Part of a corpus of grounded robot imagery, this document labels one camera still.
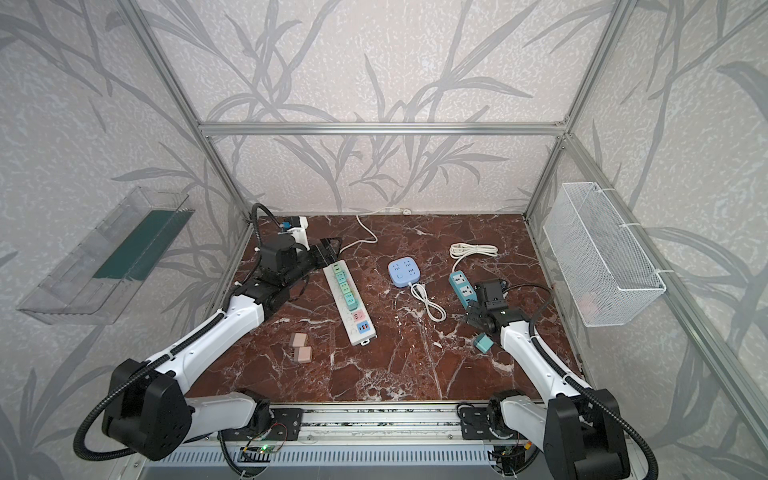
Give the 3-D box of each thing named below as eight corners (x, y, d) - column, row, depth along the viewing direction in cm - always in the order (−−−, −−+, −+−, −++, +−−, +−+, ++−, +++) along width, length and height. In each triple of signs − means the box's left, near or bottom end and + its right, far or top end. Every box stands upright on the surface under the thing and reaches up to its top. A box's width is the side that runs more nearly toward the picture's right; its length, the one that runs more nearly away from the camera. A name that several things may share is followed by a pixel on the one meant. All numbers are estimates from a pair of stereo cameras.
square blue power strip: (393, 288, 101) (392, 283, 99) (386, 266, 107) (386, 261, 105) (422, 281, 103) (422, 276, 101) (414, 260, 109) (415, 254, 106)
